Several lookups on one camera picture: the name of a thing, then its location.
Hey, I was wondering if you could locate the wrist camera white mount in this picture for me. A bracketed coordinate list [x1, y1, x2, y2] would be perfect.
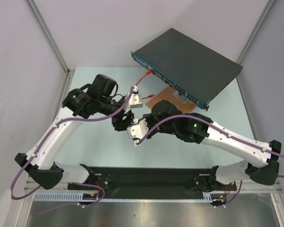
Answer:
[127, 118, 149, 146]
[124, 86, 143, 114]

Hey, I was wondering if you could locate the slotted cable duct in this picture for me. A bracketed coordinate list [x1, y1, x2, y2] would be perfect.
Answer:
[34, 191, 225, 202]

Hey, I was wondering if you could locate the aluminium frame post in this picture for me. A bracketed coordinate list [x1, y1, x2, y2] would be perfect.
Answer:
[236, 0, 278, 64]
[23, 0, 74, 76]

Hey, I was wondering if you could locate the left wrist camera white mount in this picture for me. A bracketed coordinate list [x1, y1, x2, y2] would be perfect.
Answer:
[124, 86, 143, 114]

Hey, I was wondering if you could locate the left aluminium frame post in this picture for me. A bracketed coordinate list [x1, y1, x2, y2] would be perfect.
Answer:
[23, 0, 74, 76]

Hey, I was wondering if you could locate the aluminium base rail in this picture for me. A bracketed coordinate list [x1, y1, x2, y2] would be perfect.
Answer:
[240, 179, 283, 193]

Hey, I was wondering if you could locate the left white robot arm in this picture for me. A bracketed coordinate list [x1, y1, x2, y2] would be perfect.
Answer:
[15, 74, 142, 190]

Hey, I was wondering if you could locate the right aluminium frame post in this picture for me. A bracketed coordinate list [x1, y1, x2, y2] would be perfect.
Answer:
[236, 0, 278, 64]

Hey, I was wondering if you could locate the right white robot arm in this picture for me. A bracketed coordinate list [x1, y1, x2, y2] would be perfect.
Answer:
[127, 100, 281, 190]

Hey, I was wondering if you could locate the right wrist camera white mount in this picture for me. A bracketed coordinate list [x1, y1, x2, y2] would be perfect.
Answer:
[127, 118, 149, 146]

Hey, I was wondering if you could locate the red ethernet cable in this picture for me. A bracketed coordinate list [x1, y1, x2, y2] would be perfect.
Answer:
[135, 69, 155, 99]

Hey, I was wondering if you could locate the black network switch blue front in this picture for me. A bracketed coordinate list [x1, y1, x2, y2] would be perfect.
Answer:
[131, 28, 243, 111]

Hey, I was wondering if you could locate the wooden board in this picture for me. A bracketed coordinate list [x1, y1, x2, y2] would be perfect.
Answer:
[146, 87, 197, 114]

